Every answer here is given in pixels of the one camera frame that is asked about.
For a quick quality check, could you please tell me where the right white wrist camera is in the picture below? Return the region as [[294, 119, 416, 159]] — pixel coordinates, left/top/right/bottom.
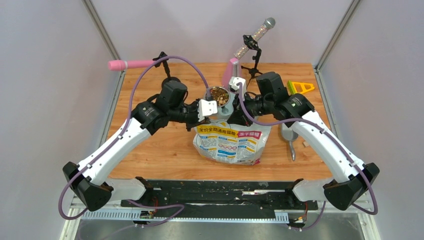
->
[[228, 76, 247, 94]]

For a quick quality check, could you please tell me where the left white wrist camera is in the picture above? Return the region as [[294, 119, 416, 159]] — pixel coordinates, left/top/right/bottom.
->
[[198, 99, 218, 122]]

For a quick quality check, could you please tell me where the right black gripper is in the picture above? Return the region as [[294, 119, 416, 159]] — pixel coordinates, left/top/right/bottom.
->
[[229, 90, 274, 127]]

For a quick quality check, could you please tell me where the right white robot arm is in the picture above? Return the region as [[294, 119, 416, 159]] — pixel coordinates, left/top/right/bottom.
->
[[224, 71, 380, 215]]

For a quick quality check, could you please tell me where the pet food bag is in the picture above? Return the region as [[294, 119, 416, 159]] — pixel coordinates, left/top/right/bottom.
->
[[193, 120, 272, 166]]

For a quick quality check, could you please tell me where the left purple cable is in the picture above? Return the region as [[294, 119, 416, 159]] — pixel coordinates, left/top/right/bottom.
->
[[58, 55, 213, 221]]

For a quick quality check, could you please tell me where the yellow green triangle toy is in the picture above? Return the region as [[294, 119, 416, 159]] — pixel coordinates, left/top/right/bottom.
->
[[287, 80, 315, 95]]

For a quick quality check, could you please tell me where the metal food scoop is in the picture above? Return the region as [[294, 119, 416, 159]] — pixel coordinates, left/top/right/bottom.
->
[[280, 123, 299, 162]]

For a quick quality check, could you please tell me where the pink metronome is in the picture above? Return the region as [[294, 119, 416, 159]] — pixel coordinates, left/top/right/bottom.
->
[[221, 57, 242, 89]]

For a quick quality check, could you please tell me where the grey double pet bowl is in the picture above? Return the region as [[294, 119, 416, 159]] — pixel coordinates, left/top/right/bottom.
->
[[203, 86, 236, 122]]

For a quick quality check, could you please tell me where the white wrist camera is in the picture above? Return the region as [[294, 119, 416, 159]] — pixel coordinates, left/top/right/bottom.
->
[[198, 99, 218, 122], [228, 76, 247, 94]]

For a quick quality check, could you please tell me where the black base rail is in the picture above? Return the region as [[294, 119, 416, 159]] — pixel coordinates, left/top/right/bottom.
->
[[82, 178, 369, 229]]

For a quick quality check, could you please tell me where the pink microphone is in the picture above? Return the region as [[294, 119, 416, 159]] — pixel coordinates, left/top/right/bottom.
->
[[107, 60, 154, 72]]

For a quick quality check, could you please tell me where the black tripod mic stand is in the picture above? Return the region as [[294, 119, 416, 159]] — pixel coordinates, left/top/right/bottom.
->
[[240, 35, 263, 80]]

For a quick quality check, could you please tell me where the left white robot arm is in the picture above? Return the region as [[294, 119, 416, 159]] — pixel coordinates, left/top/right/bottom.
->
[[62, 80, 205, 212]]

